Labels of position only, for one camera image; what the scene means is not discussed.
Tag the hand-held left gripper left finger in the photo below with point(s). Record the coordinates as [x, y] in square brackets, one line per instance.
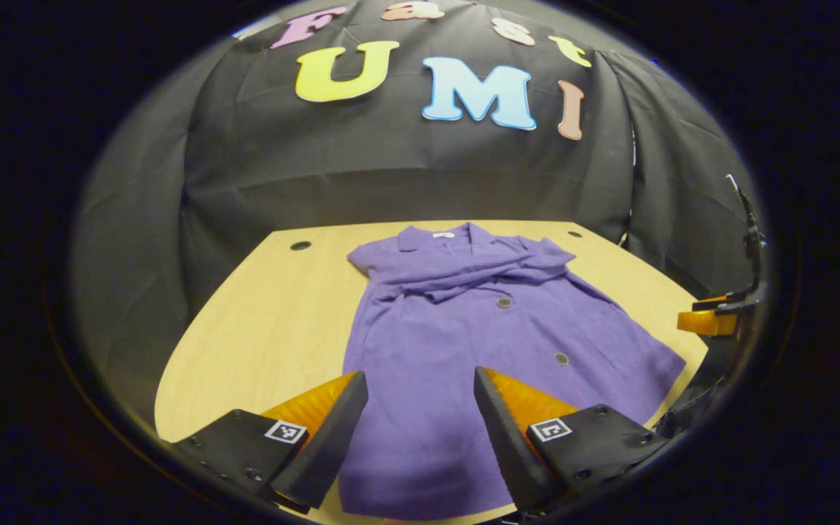
[325, 452]

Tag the black backdrop cloth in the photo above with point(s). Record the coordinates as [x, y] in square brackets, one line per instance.
[391, 182]

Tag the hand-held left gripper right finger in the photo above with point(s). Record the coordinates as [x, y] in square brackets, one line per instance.
[511, 452]

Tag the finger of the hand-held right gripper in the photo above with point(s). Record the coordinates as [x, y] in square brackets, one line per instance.
[715, 300]
[704, 322]

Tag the purple button-up garment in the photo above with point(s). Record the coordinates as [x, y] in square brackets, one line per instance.
[464, 328]

